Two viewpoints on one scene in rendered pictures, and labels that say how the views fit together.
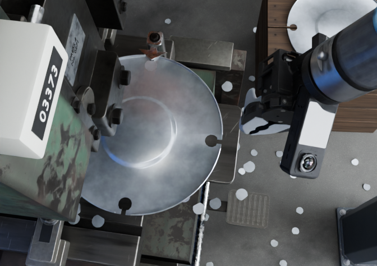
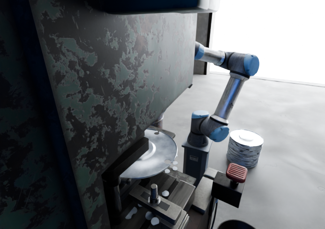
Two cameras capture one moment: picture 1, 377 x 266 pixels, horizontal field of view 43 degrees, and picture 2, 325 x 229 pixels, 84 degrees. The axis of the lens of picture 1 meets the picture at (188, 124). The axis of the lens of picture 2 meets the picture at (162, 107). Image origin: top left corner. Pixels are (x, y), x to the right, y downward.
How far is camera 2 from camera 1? 0.69 m
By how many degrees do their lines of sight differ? 62
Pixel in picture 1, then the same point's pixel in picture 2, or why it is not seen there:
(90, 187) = (151, 170)
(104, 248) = (181, 195)
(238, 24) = not seen: hidden behind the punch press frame
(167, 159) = (155, 144)
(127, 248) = (184, 186)
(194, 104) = not seen: hidden behind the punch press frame
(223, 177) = (172, 135)
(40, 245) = (169, 210)
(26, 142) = not seen: outside the picture
